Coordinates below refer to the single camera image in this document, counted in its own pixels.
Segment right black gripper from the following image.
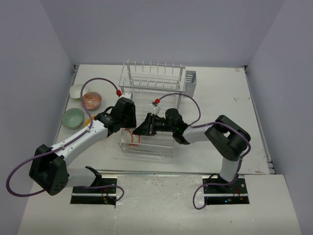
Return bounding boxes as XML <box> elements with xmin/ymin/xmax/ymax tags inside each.
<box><xmin>134</xmin><ymin>113</ymin><xmax>176</xmax><ymax>136</ymax></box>

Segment orange white upturned bowl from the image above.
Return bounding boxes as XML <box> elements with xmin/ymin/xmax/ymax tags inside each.
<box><xmin>120</xmin><ymin>129</ymin><xmax>141</xmax><ymax>147</ymax></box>

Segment blue zigzag patterned bowl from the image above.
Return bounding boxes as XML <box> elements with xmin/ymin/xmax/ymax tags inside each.
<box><xmin>83</xmin><ymin>92</ymin><xmax>102</xmax><ymax>111</ymax></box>

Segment mint green bowl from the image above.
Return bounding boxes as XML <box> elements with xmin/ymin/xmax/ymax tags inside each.
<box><xmin>61</xmin><ymin>108</ymin><xmax>84</xmax><ymax>129</ymax></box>

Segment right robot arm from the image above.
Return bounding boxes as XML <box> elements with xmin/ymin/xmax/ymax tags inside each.
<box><xmin>133</xmin><ymin>108</ymin><xmax>251</xmax><ymax>192</ymax></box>

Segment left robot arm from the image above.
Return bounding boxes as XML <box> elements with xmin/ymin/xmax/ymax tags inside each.
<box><xmin>29</xmin><ymin>97</ymin><xmax>136</xmax><ymax>196</ymax></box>

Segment grey cutlery holder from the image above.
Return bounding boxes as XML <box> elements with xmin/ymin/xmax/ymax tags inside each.
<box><xmin>184</xmin><ymin>70</ymin><xmax>197</xmax><ymax>97</ymax></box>

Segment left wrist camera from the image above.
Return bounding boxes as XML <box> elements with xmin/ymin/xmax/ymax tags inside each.
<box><xmin>120</xmin><ymin>92</ymin><xmax>133</xmax><ymax>100</ymax></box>

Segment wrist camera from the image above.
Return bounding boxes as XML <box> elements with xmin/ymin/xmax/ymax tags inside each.
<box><xmin>149</xmin><ymin>101</ymin><xmax>160</xmax><ymax>115</ymax></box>
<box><xmin>120</xmin><ymin>92</ymin><xmax>133</xmax><ymax>100</ymax></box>

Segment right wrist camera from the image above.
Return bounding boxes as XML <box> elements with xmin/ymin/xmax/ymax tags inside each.
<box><xmin>149</xmin><ymin>101</ymin><xmax>160</xmax><ymax>115</ymax></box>

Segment white wire dish rack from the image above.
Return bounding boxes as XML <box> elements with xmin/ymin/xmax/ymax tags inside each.
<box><xmin>119</xmin><ymin>60</ymin><xmax>186</xmax><ymax>158</ymax></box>

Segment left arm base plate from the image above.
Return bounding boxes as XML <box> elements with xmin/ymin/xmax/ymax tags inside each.
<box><xmin>70</xmin><ymin>187</ymin><xmax>116</xmax><ymax>205</ymax></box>

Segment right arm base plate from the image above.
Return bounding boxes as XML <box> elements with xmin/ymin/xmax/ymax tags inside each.
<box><xmin>203</xmin><ymin>178</ymin><xmax>249</xmax><ymax>205</ymax></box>

